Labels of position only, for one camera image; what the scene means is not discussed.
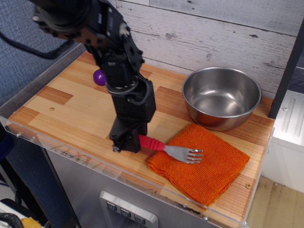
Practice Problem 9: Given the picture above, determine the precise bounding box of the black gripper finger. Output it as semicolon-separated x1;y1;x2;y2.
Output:
112;128;141;153
138;123;147;135

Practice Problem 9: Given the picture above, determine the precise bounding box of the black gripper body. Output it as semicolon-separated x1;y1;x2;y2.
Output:
109;80;156;140

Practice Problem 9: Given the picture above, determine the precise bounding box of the red handled metal fork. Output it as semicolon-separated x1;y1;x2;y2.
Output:
139;134;203;164

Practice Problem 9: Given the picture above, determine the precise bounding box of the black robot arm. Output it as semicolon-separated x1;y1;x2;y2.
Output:
1;0;156;153

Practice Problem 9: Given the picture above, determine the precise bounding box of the orange knitted towel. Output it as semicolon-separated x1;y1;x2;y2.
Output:
147;124;250;206

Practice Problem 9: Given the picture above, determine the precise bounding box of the purple toy eggplant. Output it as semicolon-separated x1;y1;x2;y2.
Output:
93;69;106;86

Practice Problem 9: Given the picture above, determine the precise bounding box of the stainless steel cabinet front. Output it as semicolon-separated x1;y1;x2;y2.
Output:
47;148;246;228

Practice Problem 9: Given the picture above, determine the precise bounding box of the silver button panel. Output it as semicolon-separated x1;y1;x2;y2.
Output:
99;190;159;228

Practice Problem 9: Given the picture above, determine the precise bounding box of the stainless steel bowl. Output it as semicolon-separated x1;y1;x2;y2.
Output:
182;67;262;131

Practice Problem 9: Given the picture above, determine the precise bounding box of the dark grey right post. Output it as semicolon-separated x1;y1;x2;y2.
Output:
267;0;304;119

